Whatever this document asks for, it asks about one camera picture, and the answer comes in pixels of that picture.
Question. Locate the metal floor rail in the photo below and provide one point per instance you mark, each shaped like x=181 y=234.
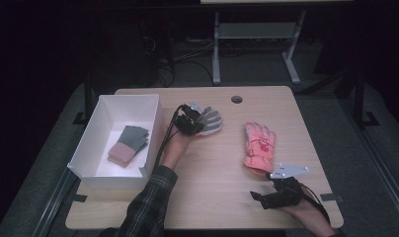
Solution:
x=52 y=207
x=382 y=164

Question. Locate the black metal stand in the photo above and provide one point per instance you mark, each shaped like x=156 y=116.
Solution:
x=360 y=98
x=88 y=98

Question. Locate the person's right hand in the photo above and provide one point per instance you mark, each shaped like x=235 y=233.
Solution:
x=311 y=214

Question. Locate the white rectangular box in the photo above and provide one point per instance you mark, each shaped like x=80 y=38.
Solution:
x=121 y=108

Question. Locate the green and pink knit glove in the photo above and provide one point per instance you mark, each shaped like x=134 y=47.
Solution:
x=130 y=140

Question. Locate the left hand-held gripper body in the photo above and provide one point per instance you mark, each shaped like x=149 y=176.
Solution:
x=187 y=121

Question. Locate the person's left hand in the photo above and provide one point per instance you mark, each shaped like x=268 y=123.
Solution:
x=179 y=143

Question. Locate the grey metal table frame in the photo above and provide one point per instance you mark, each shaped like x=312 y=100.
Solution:
x=255 y=30

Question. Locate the pink padded ski glove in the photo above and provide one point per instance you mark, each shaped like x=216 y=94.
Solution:
x=258 y=146

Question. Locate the dark tape strip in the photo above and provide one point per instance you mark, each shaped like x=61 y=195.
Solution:
x=332 y=197
x=79 y=198

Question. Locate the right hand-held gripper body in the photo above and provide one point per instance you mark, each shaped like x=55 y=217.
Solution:
x=284 y=192

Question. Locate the grey and white work glove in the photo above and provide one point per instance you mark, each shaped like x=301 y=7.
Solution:
x=212 y=121

